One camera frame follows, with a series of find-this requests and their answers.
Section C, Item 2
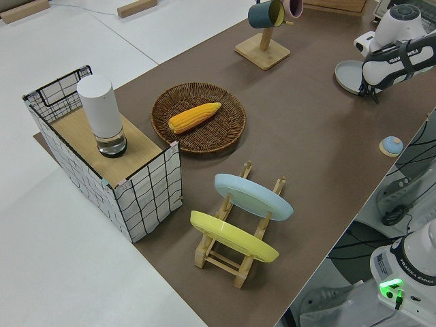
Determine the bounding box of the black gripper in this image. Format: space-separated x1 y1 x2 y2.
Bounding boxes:
358 77 381 105

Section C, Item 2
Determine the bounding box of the gray plate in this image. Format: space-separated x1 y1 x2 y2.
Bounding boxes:
334 59 368 97

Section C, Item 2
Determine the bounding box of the light blue plate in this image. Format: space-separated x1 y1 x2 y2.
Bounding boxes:
214 173 295 222

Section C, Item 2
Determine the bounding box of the yellow plate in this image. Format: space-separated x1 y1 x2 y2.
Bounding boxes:
189 210 281 264

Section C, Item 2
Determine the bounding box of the wooden plate rack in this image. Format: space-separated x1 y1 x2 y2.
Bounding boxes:
193 160 287 290

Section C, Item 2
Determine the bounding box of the small blue dome bell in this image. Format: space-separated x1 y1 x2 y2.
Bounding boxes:
379 136 405 158

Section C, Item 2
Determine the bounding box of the brown table mat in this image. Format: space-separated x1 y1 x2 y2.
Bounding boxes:
32 13 436 327

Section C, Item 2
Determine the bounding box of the wooden mug tree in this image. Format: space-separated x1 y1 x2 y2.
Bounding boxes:
234 18 292 72

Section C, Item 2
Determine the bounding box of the pink mug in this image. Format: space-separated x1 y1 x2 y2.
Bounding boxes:
281 0 305 18

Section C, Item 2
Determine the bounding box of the dark teal mug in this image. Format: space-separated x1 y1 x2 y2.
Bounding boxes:
247 0 286 29

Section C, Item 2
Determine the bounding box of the brown wicker basket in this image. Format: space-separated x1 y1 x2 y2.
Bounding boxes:
150 82 247 154

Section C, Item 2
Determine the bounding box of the yellow corn cob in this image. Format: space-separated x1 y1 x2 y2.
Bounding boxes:
168 102 223 135

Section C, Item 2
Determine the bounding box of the wooden block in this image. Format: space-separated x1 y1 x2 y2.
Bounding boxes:
0 0 52 25
116 0 159 19

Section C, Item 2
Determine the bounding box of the white cylinder with glass base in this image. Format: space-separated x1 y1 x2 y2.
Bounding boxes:
76 75 129 159

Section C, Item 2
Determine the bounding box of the grid-pattern shelf with wood top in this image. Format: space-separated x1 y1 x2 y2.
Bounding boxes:
22 64 184 244

